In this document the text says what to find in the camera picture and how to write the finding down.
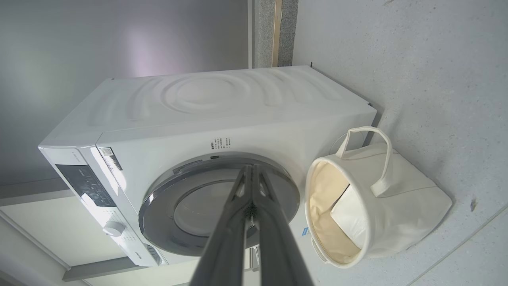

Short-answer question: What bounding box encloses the cream canvas laundry basket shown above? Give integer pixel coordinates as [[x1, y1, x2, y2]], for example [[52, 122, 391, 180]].
[[305, 126, 453, 269]]

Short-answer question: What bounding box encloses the white front-load washing machine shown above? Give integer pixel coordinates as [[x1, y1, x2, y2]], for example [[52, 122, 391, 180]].
[[38, 66, 377, 267]]

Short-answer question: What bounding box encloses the barcode sticker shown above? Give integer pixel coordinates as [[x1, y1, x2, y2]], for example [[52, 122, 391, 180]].
[[99, 148, 123, 171]]

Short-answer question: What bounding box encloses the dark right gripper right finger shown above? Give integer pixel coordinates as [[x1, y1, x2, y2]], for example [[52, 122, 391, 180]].
[[253, 164, 314, 286]]

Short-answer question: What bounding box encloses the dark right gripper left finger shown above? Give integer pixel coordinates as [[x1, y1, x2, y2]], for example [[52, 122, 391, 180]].
[[190, 164, 254, 286]]

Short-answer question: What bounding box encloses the white partition panel grey frame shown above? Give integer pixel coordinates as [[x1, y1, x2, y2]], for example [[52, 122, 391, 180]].
[[0, 178, 199, 286]]

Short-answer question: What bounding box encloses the white round control knob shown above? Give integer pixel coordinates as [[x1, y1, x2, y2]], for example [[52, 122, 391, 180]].
[[102, 221, 126, 238]]

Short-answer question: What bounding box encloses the white folded cloth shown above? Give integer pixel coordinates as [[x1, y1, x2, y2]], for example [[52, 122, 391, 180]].
[[330, 185, 368, 250]]

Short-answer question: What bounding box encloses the wooden floor strip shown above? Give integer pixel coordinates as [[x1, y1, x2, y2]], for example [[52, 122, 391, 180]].
[[272, 0, 283, 67]]

